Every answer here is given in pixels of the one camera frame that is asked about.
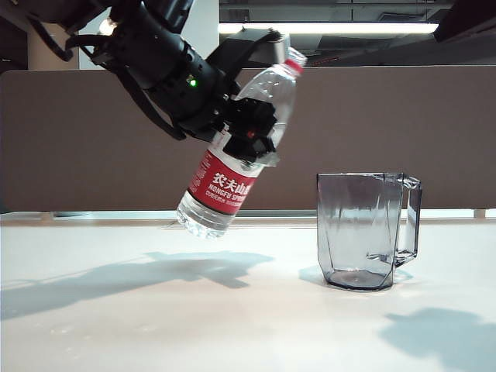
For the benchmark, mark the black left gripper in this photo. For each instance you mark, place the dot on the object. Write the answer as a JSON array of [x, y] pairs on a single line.
[[193, 100]]

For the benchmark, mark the Nongfu Spring water bottle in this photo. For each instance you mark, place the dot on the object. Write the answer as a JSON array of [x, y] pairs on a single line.
[[221, 193]]

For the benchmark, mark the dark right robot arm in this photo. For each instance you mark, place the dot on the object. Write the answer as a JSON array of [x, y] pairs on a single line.
[[469, 19]]

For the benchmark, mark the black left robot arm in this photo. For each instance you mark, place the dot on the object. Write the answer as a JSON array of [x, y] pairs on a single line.
[[135, 38]]

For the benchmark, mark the grey transparent plastic mug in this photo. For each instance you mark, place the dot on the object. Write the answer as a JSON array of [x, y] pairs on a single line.
[[348, 232]]

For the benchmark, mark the brown desk divider panel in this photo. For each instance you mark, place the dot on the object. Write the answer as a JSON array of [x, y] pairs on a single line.
[[348, 116]]

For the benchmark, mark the white ceiling light strip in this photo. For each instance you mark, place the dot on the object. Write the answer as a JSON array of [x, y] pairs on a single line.
[[348, 28]]

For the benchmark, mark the beige building pillar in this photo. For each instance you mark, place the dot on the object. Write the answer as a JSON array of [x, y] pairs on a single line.
[[46, 66]]

